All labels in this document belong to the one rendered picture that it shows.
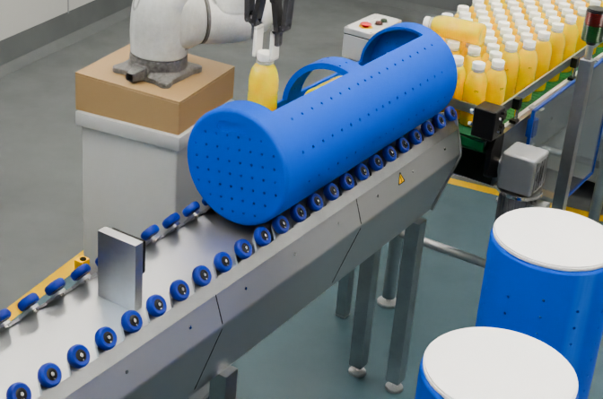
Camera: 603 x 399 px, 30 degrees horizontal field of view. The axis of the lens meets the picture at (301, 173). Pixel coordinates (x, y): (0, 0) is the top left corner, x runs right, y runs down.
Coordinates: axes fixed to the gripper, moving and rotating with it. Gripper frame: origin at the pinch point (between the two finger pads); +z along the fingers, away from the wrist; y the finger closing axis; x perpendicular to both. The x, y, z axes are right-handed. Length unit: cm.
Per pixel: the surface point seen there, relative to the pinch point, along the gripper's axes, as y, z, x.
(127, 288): 4, 38, -52
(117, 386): 15, 49, -67
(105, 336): 12, 38, -67
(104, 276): -2, 38, -52
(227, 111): -1.8, 13.7, -11.2
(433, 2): -172, 135, 463
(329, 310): -32, 137, 102
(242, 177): 3.4, 28.3, -11.4
